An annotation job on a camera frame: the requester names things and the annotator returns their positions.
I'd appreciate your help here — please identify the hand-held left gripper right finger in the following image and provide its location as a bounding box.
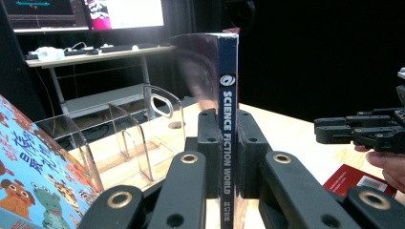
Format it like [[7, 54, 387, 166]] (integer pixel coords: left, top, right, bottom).
[[236, 109, 273, 199]]

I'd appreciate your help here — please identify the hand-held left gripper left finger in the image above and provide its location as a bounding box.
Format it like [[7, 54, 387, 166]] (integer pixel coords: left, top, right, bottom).
[[185, 108, 224, 199]]

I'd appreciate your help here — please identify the white book with red band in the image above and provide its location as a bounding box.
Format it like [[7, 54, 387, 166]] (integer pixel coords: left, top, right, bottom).
[[323, 163, 397, 198]]

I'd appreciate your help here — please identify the thin glossy magazine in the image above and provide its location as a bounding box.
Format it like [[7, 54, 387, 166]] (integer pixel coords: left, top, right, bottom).
[[167, 31, 250, 229]]

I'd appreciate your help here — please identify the clear acrylic book rack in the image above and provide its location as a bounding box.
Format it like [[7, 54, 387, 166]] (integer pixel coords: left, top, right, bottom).
[[32, 84, 187, 192]]

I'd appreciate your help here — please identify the light blue cartoon picture book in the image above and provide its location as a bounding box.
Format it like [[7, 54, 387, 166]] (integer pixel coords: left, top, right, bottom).
[[0, 94, 104, 229]]

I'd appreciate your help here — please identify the black keyboard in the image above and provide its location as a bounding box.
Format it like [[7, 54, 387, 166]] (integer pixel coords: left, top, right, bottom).
[[99, 43, 160, 53]]

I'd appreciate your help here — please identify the bright screen monitor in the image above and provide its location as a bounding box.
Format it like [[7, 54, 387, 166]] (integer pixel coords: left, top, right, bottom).
[[83, 0, 165, 31]]

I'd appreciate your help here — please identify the white desktop device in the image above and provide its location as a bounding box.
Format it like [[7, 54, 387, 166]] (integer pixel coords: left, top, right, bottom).
[[28, 46, 66, 62]]

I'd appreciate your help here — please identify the dark screen monitor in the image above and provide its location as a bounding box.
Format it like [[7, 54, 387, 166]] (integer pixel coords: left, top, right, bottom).
[[3, 0, 90, 33]]

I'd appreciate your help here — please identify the white metal frame desk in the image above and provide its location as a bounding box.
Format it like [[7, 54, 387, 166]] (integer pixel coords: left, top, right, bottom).
[[24, 44, 178, 120]]

